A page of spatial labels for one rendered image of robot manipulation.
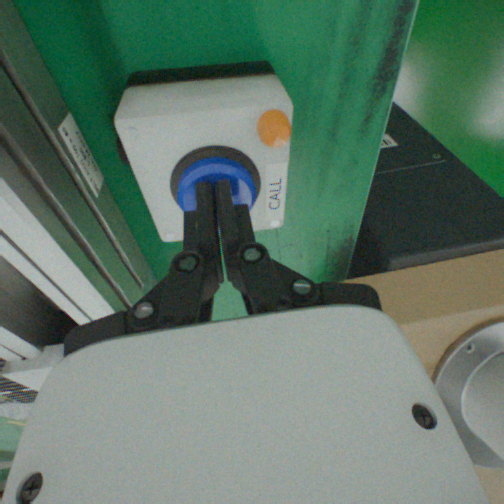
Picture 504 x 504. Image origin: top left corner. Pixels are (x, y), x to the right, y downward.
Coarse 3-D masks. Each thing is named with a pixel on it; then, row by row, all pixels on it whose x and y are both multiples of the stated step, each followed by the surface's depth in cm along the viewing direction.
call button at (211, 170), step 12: (192, 168) 13; (204, 168) 13; (216, 168) 13; (228, 168) 13; (240, 168) 13; (180, 180) 14; (192, 180) 13; (204, 180) 13; (216, 180) 13; (240, 180) 13; (252, 180) 14; (180, 192) 14; (192, 192) 14; (240, 192) 14; (252, 192) 14; (180, 204) 14; (192, 204) 14; (216, 204) 14; (252, 204) 15
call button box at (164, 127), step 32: (224, 64) 16; (256, 64) 16; (128, 96) 13; (160, 96) 13; (192, 96) 13; (224, 96) 13; (256, 96) 13; (288, 96) 13; (128, 128) 12; (160, 128) 12; (192, 128) 13; (224, 128) 13; (256, 128) 13; (128, 160) 17; (160, 160) 13; (192, 160) 13; (256, 160) 14; (288, 160) 15; (160, 192) 15; (256, 192) 15; (160, 224) 17; (256, 224) 18
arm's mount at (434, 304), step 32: (480, 256) 36; (384, 288) 35; (416, 288) 34; (448, 288) 33; (480, 288) 33; (416, 320) 32; (448, 320) 31; (480, 320) 32; (416, 352) 32; (480, 480) 35
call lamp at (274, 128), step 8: (264, 112) 12; (272, 112) 12; (280, 112) 12; (264, 120) 12; (272, 120) 12; (280, 120) 12; (288, 120) 12; (264, 128) 12; (272, 128) 12; (280, 128) 12; (288, 128) 12; (264, 136) 12; (272, 136) 12; (280, 136) 12; (288, 136) 12; (264, 144) 13; (272, 144) 13; (280, 144) 13
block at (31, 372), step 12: (144, 288) 26; (60, 312) 26; (60, 324) 25; (72, 324) 25; (48, 336) 24; (60, 336) 24; (48, 348) 22; (60, 348) 22; (24, 360) 21; (36, 360) 21; (48, 360) 21; (12, 372) 21; (24, 372) 21; (36, 372) 21; (48, 372) 22; (24, 384) 23; (36, 384) 23
